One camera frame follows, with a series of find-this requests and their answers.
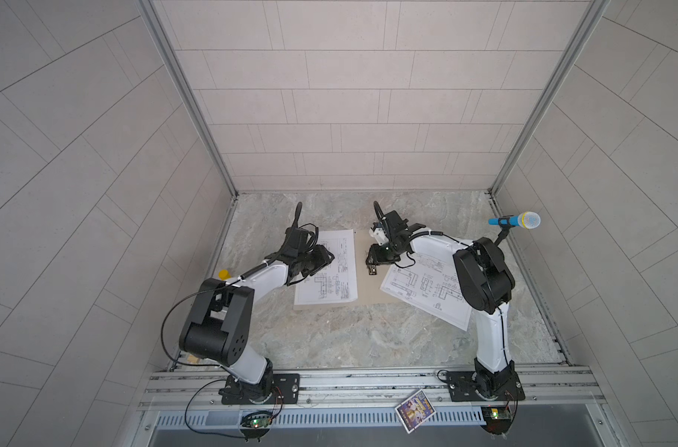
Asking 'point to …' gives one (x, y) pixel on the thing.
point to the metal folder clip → (372, 269)
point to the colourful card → (415, 411)
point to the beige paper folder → (368, 285)
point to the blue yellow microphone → (527, 220)
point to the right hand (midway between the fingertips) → (369, 260)
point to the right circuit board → (496, 418)
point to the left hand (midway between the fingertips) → (338, 254)
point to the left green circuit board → (257, 419)
